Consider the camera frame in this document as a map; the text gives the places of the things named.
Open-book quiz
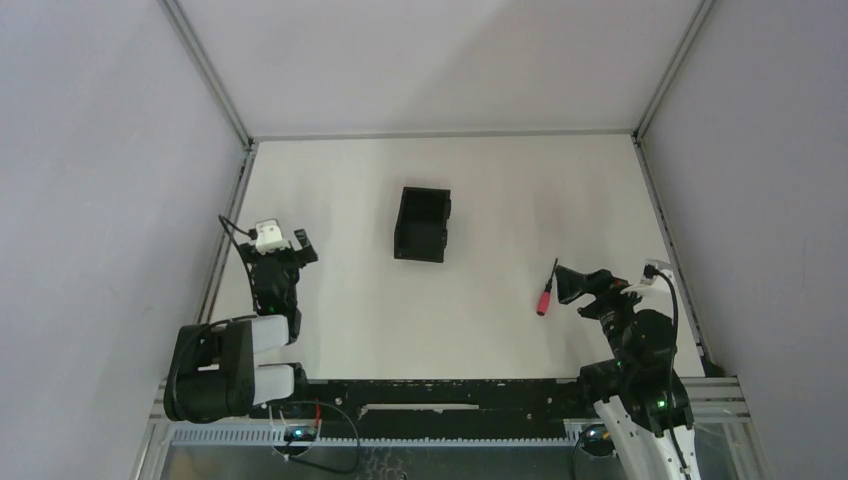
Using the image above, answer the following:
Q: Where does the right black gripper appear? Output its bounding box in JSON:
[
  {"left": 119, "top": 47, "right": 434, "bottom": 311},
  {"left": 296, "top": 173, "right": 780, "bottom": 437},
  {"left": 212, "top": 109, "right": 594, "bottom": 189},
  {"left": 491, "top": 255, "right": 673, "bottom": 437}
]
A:
[{"left": 555, "top": 264, "right": 652, "bottom": 372}]

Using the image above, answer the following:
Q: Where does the red handled screwdriver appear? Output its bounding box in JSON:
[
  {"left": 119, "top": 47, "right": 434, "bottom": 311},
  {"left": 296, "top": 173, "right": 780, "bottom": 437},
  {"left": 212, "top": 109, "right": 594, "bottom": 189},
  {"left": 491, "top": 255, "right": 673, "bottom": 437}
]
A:
[{"left": 536, "top": 258, "right": 558, "bottom": 317}]

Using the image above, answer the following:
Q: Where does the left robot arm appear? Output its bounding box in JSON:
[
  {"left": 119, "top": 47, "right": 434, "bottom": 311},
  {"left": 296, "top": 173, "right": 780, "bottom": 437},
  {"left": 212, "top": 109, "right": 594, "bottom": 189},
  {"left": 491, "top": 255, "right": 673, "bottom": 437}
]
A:
[{"left": 163, "top": 222, "right": 318, "bottom": 424}]

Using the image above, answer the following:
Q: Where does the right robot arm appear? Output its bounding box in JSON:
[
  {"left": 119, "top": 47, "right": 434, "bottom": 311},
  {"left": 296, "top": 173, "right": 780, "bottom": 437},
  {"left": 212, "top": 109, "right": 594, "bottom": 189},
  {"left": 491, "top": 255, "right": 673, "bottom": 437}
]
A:
[{"left": 553, "top": 263, "right": 701, "bottom": 479}]

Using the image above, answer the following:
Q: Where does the black plastic bin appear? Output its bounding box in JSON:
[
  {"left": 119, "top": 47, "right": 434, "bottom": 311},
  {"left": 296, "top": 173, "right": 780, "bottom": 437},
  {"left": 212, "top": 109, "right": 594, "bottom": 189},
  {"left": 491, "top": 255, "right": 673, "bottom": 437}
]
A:
[{"left": 393, "top": 186, "right": 451, "bottom": 263}]

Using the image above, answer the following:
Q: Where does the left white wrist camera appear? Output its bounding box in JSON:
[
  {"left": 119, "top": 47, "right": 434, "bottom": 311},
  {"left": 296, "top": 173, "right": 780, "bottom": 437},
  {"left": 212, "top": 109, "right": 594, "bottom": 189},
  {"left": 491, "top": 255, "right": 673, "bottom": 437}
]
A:
[{"left": 254, "top": 219, "right": 292, "bottom": 255}]

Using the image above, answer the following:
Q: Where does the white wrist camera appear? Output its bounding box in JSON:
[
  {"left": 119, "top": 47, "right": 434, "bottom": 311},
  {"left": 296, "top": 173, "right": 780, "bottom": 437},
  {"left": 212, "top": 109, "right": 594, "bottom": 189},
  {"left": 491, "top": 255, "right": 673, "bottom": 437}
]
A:
[
  {"left": 623, "top": 259, "right": 675, "bottom": 297},
  {"left": 254, "top": 219, "right": 292, "bottom": 255}
]

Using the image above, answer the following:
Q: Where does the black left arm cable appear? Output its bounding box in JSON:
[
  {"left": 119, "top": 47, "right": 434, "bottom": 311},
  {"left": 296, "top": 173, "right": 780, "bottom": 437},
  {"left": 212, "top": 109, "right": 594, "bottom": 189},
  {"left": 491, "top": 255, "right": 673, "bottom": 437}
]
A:
[{"left": 217, "top": 214, "right": 261, "bottom": 313}]

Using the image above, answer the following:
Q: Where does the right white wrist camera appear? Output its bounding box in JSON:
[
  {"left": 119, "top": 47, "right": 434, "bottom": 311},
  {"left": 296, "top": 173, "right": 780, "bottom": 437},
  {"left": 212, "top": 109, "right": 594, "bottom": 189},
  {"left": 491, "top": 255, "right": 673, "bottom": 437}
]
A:
[{"left": 623, "top": 259, "right": 675, "bottom": 297}]

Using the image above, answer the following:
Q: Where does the right controller board with wires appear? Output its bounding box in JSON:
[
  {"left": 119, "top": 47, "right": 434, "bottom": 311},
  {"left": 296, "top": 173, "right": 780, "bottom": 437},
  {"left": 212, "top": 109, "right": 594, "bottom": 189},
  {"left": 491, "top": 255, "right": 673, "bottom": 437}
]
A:
[{"left": 569, "top": 423, "right": 615, "bottom": 480}]

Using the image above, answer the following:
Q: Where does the controller board with wires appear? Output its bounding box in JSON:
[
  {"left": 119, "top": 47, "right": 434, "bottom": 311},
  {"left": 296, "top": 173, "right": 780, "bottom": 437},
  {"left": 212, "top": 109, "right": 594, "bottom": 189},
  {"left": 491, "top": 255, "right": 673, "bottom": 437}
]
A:
[
  {"left": 271, "top": 399, "right": 363, "bottom": 475},
  {"left": 569, "top": 423, "right": 615, "bottom": 480}
]

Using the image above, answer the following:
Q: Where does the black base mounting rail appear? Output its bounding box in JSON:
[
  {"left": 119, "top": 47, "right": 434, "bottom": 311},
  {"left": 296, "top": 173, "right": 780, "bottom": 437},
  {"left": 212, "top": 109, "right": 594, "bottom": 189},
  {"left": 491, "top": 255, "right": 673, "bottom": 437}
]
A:
[{"left": 248, "top": 378, "right": 612, "bottom": 440}]

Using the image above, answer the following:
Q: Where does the aluminium frame rail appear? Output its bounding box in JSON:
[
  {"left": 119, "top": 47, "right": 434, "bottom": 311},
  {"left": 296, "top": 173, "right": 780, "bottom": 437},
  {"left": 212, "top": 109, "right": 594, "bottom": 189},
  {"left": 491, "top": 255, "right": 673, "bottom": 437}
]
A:
[{"left": 682, "top": 377, "right": 751, "bottom": 424}]

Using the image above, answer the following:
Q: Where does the left controller board with wires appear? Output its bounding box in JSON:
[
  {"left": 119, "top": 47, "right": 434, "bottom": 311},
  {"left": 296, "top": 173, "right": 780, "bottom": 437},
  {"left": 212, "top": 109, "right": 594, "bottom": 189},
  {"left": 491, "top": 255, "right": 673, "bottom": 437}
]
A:
[{"left": 271, "top": 399, "right": 363, "bottom": 475}]

